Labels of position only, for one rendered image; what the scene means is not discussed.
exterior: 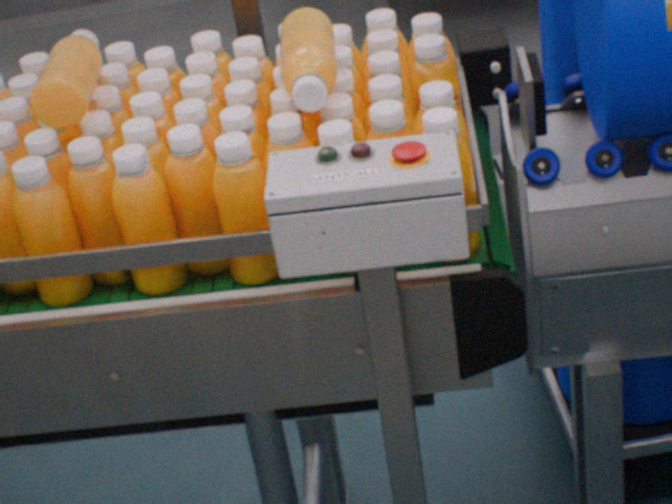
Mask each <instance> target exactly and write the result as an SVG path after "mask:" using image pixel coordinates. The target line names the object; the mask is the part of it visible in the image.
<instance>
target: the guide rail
mask: <svg viewBox="0 0 672 504"><path fill-rule="evenodd" d="M465 213H466V223H467V231H475V230H483V218H482V207H481V205H472V206H465ZM270 253H274V248H273V243H272V238H271V233H270V228H269V229H261V230H252V231H243V232H234V233H225V234H217V235H208V236H199V237H190V238H181V239H173V240H164V241H155V242H146V243H138V244H129V245H120V246H111V247H102V248H94V249H85V250H76V251H67V252H58V253H50V254H41V255H32V256H23V257H14V258H6V259H0V284H2V283H11V282H20V281H29V280H38V279H47V278H55V277H64V276H73V275H82V274H91V273H100V272H109V271H118V270H127V269H136V268H145V267H154V266H162V265H171V264H180V263H189V262H198V261H207V260H216V259H225V258H234V257H243V256H252V255H261V254H270Z"/></svg>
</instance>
